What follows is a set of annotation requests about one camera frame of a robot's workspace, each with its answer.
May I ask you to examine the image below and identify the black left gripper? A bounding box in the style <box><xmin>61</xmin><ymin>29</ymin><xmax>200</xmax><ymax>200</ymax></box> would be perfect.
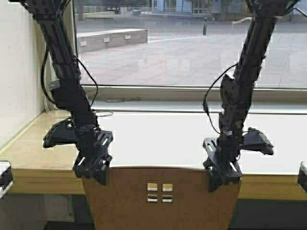
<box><xmin>72</xmin><ymin>125</ymin><xmax>113</xmax><ymax>185</ymax></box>

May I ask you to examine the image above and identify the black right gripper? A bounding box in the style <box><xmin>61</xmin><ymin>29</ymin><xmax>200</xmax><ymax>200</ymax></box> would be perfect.
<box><xmin>203</xmin><ymin>135</ymin><xmax>242</xmax><ymax>192</ymax></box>

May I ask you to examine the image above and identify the light wooden chair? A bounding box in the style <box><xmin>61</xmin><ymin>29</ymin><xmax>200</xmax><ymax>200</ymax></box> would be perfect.
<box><xmin>82</xmin><ymin>167</ymin><xmax>241</xmax><ymax>230</ymax></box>

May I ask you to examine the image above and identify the robot base corner, right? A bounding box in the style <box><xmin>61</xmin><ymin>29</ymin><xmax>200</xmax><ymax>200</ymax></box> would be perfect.
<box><xmin>297</xmin><ymin>161</ymin><xmax>307</xmax><ymax>193</ymax></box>

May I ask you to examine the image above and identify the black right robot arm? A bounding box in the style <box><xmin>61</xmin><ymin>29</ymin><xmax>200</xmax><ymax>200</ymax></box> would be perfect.
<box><xmin>203</xmin><ymin>0</ymin><xmax>298</xmax><ymax>193</ymax></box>

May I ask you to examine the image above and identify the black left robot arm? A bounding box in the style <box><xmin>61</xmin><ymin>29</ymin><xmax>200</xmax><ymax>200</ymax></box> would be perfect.
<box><xmin>18</xmin><ymin>0</ymin><xmax>113</xmax><ymax>185</ymax></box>

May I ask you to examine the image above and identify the robot base corner, left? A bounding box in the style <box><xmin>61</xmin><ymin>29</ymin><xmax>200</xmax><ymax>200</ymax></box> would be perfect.
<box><xmin>0</xmin><ymin>161</ymin><xmax>13</xmax><ymax>199</ymax></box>

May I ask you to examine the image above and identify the long wooden window counter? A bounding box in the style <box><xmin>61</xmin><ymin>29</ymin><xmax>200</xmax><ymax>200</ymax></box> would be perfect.
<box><xmin>0</xmin><ymin>111</ymin><xmax>307</xmax><ymax>201</ymax></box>

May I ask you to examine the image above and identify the left wrist camera, black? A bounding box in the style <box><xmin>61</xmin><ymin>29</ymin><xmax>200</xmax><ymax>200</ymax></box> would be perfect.
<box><xmin>43</xmin><ymin>117</ymin><xmax>77</xmax><ymax>149</ymax></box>

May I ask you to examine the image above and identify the wrist camera, black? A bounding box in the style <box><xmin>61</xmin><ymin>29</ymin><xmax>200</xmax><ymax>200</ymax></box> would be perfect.
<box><xmin>239</xmin><ymin>127</ymin><xmax>274</xmax><ymax>156</ymax></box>
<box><xmin>43</xmin><ymin>117</ymin><xmax>77</xmax><ymax>149</ymax></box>

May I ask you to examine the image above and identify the right wrist camera, black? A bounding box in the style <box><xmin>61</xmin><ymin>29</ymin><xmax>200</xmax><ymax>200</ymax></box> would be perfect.
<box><xmin>239</xmin><ymin>127</ymin><xmax>274</xmax><ymax>156</ymax></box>

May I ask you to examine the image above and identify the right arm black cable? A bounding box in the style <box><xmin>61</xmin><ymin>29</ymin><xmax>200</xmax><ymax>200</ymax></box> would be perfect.
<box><xmin>203</xmin><ymin>62</ymin><xmax>238</xmax><ymax>135</ymax></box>

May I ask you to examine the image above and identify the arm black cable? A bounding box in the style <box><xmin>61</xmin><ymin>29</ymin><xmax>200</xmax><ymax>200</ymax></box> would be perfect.
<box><xmin>203</xmin><ymin>62</ymin><xmax>238</xmax><ymax>135</ymax></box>
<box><xmin>40</xmin><ymin>45</ymin><xmax>99</xmax><ymax>104</ymax></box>

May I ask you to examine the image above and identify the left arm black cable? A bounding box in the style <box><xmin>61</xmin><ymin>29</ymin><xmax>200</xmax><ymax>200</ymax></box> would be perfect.
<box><xmin>40</xmin><ymin>45</ymin><xmax>99</xmax><ymax>104</ymax></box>

